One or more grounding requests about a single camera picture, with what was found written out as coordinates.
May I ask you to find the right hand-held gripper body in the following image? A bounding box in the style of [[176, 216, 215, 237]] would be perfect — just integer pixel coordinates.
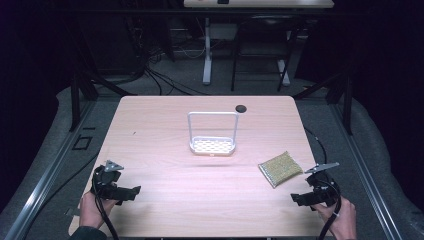
[[303, 161, 342, 208]]

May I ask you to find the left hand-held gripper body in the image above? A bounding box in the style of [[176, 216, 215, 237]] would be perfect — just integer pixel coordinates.
[[90, 159, 127, 202]]

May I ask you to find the person's left hand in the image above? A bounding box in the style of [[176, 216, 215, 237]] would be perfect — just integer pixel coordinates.
[[78, 191, 118, 230]]

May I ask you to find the person's right hand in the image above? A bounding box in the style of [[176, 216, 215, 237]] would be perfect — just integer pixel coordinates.
[[311, 196, 357, 240]]

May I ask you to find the gold-green scouring sponge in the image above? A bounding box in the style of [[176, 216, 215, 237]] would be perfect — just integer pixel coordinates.
[[258, 150, 304, 190]]

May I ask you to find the black metal stand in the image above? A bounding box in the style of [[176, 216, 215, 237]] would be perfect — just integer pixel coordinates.
[[292, 63, 355, 136], [64, 13, 138, 133]]

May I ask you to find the white sponge holder rack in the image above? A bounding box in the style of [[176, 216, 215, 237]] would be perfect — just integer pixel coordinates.
[[186, 110, 240, 157]]

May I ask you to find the black chair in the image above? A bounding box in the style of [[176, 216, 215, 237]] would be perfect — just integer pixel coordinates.
[[230, 13, 302, 93]]

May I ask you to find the white-legged background desk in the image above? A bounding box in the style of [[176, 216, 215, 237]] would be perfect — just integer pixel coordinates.
[[182, 0, 335, 86]]

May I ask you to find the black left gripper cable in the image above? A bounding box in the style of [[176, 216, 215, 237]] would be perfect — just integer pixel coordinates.
[[94, 186, 120, 240]]

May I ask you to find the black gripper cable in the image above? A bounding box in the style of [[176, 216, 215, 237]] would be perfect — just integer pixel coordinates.
[[317, 186, 343, 240], [94, 186, 120, 240]]

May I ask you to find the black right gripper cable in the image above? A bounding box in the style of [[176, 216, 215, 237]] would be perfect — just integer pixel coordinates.
[[317, 186, 343, 240]]

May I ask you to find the thin black cable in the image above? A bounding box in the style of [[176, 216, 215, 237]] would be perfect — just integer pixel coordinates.
[[304, 127, 328, 165]]

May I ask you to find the aluminium floor rail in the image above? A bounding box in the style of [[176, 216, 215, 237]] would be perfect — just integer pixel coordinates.
[[329, 103, 404, 240], [3, 101, 96, 240]]

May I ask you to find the bundle of floor cables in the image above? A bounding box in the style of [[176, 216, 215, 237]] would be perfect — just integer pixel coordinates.
[[141, 39, 211, 97]]

